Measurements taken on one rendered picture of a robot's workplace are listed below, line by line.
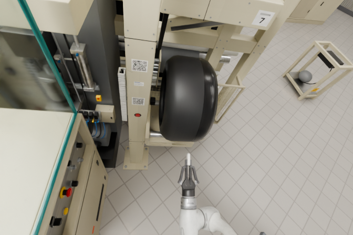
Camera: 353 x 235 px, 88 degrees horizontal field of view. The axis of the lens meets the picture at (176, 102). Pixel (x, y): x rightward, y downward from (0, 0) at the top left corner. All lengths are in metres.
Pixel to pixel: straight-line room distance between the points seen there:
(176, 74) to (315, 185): 2.54
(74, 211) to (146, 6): 1.09
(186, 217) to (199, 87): 0.69
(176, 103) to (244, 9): 0.59
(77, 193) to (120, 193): 0.93
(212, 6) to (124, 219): 1.93
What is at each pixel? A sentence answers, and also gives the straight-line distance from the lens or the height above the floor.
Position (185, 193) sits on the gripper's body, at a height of 1.04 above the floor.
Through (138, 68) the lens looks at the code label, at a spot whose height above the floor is 1.49.
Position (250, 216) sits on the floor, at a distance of 2.46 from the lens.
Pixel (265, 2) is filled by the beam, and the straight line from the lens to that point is 1.12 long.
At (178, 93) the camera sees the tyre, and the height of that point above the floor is 1.40.
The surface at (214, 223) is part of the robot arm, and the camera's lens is 1.23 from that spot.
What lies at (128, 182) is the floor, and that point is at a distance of 2.18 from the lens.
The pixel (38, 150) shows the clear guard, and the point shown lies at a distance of 0.78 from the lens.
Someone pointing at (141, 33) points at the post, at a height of 1.69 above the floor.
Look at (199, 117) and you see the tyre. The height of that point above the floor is 1.32.
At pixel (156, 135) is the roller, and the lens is 1.35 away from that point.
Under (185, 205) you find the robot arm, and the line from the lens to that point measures 1.14.
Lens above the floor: 2.13
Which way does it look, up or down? 53 degrees down
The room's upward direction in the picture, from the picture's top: 18 degrees clockwise
